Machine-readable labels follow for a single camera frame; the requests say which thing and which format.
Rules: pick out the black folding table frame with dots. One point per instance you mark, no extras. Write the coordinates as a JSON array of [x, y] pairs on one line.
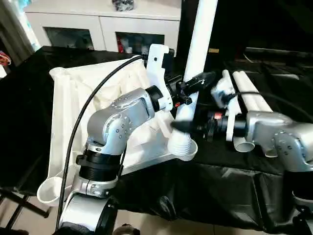
[[22, 203]]

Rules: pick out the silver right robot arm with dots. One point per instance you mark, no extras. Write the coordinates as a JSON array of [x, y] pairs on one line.
[[281, 127]]

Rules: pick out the grey object on cabinet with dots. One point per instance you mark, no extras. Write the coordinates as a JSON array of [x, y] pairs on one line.
[[123, 5]]

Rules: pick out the white glass-door cabinet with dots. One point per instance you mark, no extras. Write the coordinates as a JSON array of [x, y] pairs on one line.
[[97, 22]]

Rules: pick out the grey curtain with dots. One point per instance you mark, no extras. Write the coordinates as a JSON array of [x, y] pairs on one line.
[[14, 29]]

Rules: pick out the red carton behind glass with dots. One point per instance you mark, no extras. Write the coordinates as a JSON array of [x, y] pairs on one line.
[[121, 45]]

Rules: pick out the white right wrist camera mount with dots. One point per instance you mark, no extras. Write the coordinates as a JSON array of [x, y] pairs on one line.
[[230, 124]]

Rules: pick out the black plastic mat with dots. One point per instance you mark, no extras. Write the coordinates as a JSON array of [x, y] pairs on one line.
[[220, 183]]

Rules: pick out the small beige label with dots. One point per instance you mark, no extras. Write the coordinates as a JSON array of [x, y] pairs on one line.
[[214, 50]]

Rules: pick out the white plastic table top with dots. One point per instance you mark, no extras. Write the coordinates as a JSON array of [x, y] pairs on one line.
[[73, 110]]

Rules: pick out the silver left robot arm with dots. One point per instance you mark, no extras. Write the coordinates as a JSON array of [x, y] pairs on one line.
[[117, 115]]

